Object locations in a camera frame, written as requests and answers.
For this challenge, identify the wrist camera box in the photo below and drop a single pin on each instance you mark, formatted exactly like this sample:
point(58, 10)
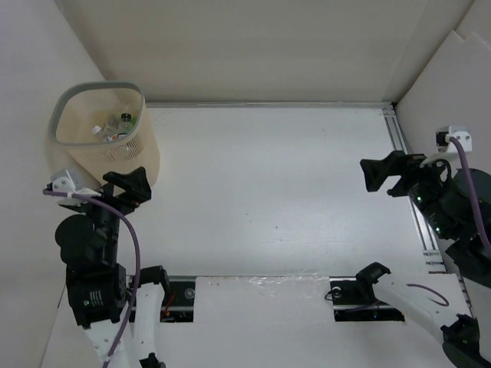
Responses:
point(451, 140)
point(69, 180)

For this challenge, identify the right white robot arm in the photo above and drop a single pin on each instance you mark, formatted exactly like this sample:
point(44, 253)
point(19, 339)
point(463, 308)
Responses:
point(465, 339)

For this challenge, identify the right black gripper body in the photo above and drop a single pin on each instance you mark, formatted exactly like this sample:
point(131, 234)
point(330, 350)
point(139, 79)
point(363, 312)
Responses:
point(423, 180)

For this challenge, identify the orange blue label clear bottle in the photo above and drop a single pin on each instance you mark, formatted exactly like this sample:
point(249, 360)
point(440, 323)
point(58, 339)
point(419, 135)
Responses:
point(111, 138)

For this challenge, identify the beige bin with grey rim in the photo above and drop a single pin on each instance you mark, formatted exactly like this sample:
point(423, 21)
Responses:
point(84, 106)

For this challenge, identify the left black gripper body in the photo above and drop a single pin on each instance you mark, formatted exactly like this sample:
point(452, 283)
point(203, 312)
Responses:
point(111, 220)

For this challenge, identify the black cap small bottle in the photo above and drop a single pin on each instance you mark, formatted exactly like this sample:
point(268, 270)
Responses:
point(124, 117)

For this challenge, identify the aluminium frame rail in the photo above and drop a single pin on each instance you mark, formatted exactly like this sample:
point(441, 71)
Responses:
point(277, 190)

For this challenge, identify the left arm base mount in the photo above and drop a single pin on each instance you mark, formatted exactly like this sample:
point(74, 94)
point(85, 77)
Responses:
point(178, 303)

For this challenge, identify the green soda bottle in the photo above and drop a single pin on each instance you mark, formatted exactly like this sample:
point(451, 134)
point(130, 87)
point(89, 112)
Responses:
point(132, 121)

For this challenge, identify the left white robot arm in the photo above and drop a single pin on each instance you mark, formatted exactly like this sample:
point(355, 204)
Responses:
point(114, 300)

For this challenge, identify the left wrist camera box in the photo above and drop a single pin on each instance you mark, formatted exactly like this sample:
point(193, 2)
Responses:
point(69, 180)

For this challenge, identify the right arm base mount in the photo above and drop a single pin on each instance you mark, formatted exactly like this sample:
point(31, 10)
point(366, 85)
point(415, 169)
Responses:
point(353, 300)

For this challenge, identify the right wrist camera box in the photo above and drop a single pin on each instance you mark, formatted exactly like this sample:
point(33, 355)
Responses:
point(451, 140)

